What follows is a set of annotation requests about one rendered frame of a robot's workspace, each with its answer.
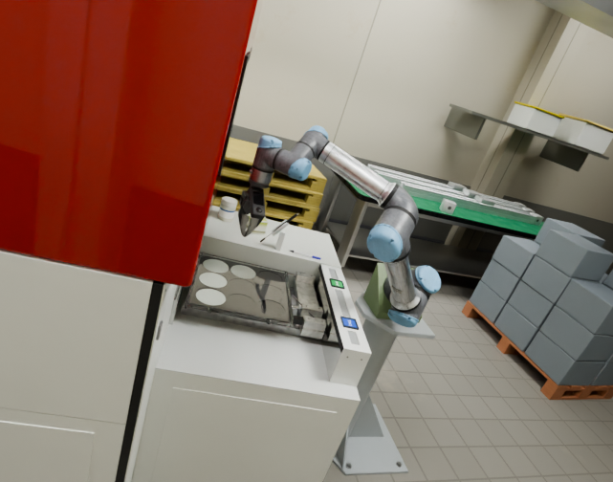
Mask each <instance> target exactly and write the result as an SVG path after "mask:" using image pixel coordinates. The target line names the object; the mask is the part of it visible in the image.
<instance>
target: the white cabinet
mask: <svg viewBox="0 0 613 482"><path fill-rule="evenodd" d="M359 403H360V402H357V401H351V400H344V399H339V398H333V397H327V396H321V395H315V394H309V393H303V392H297V391H292V390H285V389H279V388H273V387H267V386H262V385H255V384H249V383H239V382H233V381H226V380H220V379H214V378H209V377H203V376H196V375H190V374H185V373H179V372H172V371H166V370H161V369H155V373H154V377H153V382H152V386H151V390H150V395H149V400H148V405H147V409H146V413H145V418H144V422H143V427H142V436H141V440H140V444H139V449H138V453H137V458H136V463H135V468H134V471H133V476H132V481H131V482H322V481H323V479H324V476H325V474H326V472H327V471H328V469H329V467H330V465H331V463H332V460H333V458H334V456H335V454H336V452H337V450H338V448H339V444H340V442H341V440H342V438H343V436H344V434H345V432H346V430H347V428H348V426H349V424H350V422H351V420H352V418H353V416H354V414H355V411H356V409H357V407H358V405H359Z"/></svg>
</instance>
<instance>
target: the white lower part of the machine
mask: <svg viewBox="0 0 613 482"><path fill-rule="evenodd" d="M153 377H154V374H153ZM153 377H152V380H151V383H150V386H149V388H148V392H147V395H146V398H145V401H144V404H143V407H142V413H141V416H140V419H139V421H138V424H137V425H135V426H131V425H127V424H120V423H113V422H105V421H99V420H91V419H84V418H77V417H69V416H62V415H54V414H48V413H40V412H33V411H26V410H19V409H11V408H3V407H0V482H131V481H132V476H133V471H134V468H135V463H136V458H137V453H138V449H139V444H140V440H141V436H142V427H143V422H144V418H145V413H146V409H147V405H148V400H149V395H150V390H151V386H152V382H153Z"/></svg>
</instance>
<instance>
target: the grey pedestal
mask: <svg viewBox="0 0 613 482"><path fill-rule="evenodd" d="M365 291H366V290H365ZM365 291H364V292H363V293H362V294H361V295H360V296H359V298H358V299H357V300H356V302H355V304H356V306H357V307H358V309H359V311H360V312H361V315H362V316H363V317H364V318H365V321H364V324H363V326H362V329H363V332H364V334H365V337H366V340H367V342H368V345H369V348H370V351H371V356H370V358H369V360H368V362H367V365H366V367H365V368H364V370H363V372H362V375H361V378H360V380H359V382H358V385H357V389H358V393H359V396H360V400H361V401H360V403H359V405H358V407H357V409H356V411H355V414H354V416H353V418H352V420H351V422H350V424H349V426H348V428H347V430H346V432H345V434H344V436H343V438H342V440H341V442H340V444H339V448H338V450H337V452H336V454H335V456H334V458H333V460H332V462H333V463H334V464H335V465H336V466H337V467H338V468H339V470H340V471H341V472H342V473H343V474H344V475H367V474H391V473H408V470H407V468H406V466H405V463H404V460H403V458H402V456H401V454H400V453H399V451H398V449H397V447H396V445H395V443H394V441H393V439H392V437H391V435H390V433H389V431H388V429H387V427H386V425H385V423H384V421H383V418H382V416H381V414H380V412H379V410H378V409H377V407H376V405H374V404H372V401H371V398H370V395H369V393H370V391H371V389H372V387H373V385H374V383H375V381H376V380H377V378H378V376H379V373H380V371H381V369H382V367H383V364H384V362H385V360H386V358H387V356H388V353H389V351H390V349H391V347H392V345H393V343H394V341H395V339H396V338H397V336H405V337H415V338H425V339H434V338H435V335H434V333H433V332H432V331H431V330H430V328H429V327H428V326H427V324H426V323H425V322H424V321H423V319H422V318H421V320H420V322H419V323H417V324H416V326H415V327H412V328H408V327H404V326H402V325H400V324H398V323H396V322H394V321H393V320H392V319H383V318H376V317H375V315H374V314H373V312H372V311H371V309H370V308H369V306H368V304H367V303H366V301H365V300H364V298H363V296H364V294H365Z"/></svg>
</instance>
